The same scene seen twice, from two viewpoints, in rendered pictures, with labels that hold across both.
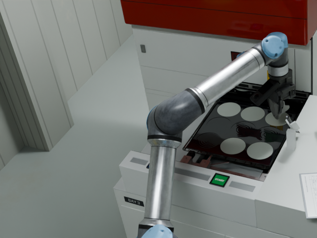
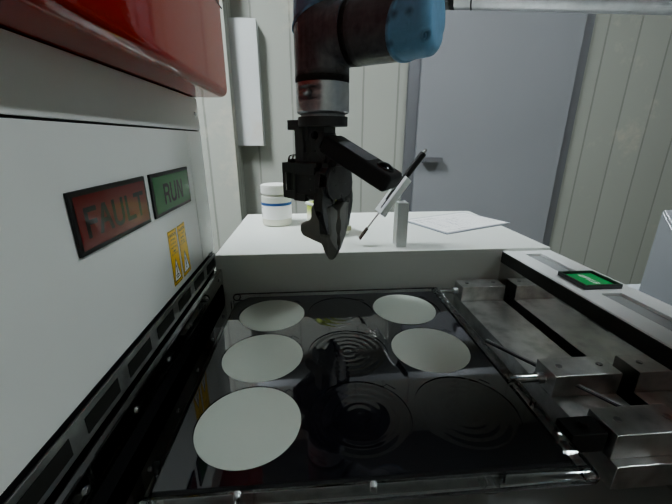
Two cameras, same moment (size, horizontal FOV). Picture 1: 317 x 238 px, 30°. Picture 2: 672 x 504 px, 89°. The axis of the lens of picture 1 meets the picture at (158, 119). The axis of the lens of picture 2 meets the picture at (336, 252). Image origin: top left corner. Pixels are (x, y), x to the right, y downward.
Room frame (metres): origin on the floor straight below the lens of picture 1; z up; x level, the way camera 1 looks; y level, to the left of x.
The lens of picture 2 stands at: (2.12, -0.05, 1.16)
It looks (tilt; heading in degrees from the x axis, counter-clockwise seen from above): 18 degrees down; 231
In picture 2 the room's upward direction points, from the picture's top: straight up
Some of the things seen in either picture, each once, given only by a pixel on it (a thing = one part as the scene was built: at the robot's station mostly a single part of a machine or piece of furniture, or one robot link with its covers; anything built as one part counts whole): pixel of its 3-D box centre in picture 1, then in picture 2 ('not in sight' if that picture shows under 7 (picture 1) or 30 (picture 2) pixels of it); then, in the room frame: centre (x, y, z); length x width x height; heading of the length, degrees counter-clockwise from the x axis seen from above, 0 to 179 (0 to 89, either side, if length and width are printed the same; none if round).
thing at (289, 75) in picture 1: (280, 84); (319, 160); (1.80, -0.47, 1.13); 0.09 x 0.08 x 0.12; 110
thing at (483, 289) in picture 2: (262, 183); (479, 289); (1.54, -0.33, 0.89); 0.08 x 0.03 x 0.03; 145
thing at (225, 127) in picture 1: (243, 129); (347, 353); (1.86, -0.33, 0.90); 0.34 x 0.34 x 0.01; 55
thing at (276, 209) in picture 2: not in sight; (276, 204); (1.71, -0.76, 1.01); 0.07 x 0.07 x 0.10
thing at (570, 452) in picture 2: (225, 158); (483, 347); (1.72, -0.23, 0.90); 0.38 x 0.01 x 0.01; 55
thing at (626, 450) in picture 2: (184, 164); (638, 429); (1.73, -0.06, 0.89); 0.08 x 0.03 x 0.03; 145
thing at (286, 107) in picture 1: (282, 109); (327, 227); (1.78, -0.47, 1.02); 0.06 x 0.03 x 0.09; 110
